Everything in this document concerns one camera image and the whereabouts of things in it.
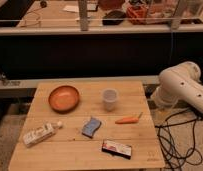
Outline orange crate on shelf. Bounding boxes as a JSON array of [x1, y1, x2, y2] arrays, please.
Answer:
[[126, 6, 147, 25]]

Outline metal clamp at left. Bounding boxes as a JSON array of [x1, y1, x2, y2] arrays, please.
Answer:
[[0, 73, 20, 86]]

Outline black cables on floor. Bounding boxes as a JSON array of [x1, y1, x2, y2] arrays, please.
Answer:
[[154, 107, 203, 171]]

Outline black object on shelf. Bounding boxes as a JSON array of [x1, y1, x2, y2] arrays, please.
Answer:
[[102, 10, 126, 25]]

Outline black and white box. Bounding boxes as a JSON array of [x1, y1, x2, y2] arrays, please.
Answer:
[[101, 140, 132, 159]]

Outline orange wooden bowl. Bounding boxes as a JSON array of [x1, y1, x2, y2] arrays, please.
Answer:
[[48, 85, 80, 113]]

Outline orange toy carrot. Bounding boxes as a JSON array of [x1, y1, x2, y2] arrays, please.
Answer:
[[115, 112, 143, 124]]

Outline white paper on shelf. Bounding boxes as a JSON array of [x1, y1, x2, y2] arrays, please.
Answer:
[[63, 5, 79, 13]]

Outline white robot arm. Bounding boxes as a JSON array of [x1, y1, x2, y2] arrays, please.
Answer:
[[151, 61, 203, 115]]

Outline metal vertical post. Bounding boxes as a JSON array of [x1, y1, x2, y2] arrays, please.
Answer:
[[78, 0, 88, 31]]

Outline blue sponge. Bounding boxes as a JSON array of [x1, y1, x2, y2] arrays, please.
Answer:
[[82, 117, 101, 138]]

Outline white plastic bottle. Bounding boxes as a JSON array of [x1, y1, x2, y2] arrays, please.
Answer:
[[23, 121, 63, 147]]

